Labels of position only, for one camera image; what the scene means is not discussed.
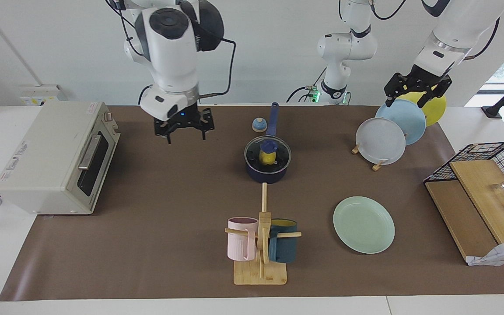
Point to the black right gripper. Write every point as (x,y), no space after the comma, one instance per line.
(186,120)

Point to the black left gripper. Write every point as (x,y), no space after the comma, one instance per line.
(425,81)

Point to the yellow potato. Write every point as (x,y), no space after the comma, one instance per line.
(267,158)

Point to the glass lid with blue knob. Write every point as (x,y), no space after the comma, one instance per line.
(283,155)

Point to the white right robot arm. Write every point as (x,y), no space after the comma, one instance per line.
(169,57)

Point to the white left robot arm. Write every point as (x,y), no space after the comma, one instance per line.
(348,48)

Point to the light blue plate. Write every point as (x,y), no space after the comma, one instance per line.
(409,122)

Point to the yellow plate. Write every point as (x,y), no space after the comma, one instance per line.
(438,111)

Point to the grey plate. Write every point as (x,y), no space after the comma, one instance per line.
(381,142)

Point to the wooden plate rack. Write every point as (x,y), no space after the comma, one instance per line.
(379,166)

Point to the pale green plate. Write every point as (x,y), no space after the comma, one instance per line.
(363,225)

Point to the small blue round timer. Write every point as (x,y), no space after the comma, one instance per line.
(259,126)

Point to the brown table mat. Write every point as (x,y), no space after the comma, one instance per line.
(169,240)

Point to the pink ribbed mug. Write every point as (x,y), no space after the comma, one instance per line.
(236,245)

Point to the wooden shelf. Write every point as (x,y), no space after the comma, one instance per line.
(462,210)

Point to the beige toaster oven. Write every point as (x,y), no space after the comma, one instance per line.
(42,162)

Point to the dark blue mug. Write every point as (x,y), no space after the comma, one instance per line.
(285,251)

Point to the wooden mug tree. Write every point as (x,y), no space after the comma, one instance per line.
(260,273)

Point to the white wall socket box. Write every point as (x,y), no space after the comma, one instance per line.
(37,94)

